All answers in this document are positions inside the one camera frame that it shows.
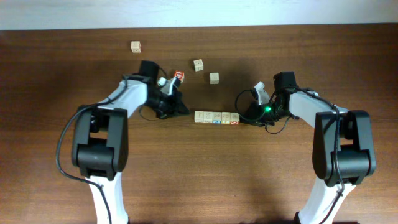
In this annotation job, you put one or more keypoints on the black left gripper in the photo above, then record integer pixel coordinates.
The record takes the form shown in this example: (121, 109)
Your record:
(173, 110)

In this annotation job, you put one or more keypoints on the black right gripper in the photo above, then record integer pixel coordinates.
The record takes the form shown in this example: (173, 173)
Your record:
(252, 110)

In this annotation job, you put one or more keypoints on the plain wooden block row end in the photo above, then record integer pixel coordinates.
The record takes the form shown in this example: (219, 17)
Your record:
(199, 117)

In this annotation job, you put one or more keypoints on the red I wooden block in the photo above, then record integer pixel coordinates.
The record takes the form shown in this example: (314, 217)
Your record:
(235, 118)

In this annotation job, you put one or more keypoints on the ice cream wooden block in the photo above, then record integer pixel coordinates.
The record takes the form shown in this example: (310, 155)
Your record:
(208, 117)

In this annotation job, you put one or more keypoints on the yellow J wooden block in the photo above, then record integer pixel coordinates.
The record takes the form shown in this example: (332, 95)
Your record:
(225, 117)

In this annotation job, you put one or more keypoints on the blue K wooden block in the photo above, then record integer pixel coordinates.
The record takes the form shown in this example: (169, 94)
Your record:
(217, 117)

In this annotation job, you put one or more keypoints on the green N wooden block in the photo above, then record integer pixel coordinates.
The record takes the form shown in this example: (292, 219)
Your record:
(214, 78)

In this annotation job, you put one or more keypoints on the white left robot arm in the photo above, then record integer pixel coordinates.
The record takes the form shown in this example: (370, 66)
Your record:
(100, 146)

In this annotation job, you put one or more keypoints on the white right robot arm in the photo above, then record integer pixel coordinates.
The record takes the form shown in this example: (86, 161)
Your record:
(343, 148)

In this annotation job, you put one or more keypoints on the red U wooden block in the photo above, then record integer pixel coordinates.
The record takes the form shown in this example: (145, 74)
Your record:
(180, 75)

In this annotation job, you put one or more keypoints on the green R wooden block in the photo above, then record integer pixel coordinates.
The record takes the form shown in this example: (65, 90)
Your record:
(198, 65)

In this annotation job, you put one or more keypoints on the plain wooden block far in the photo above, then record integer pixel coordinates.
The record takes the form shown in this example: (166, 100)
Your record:
(136, 47)

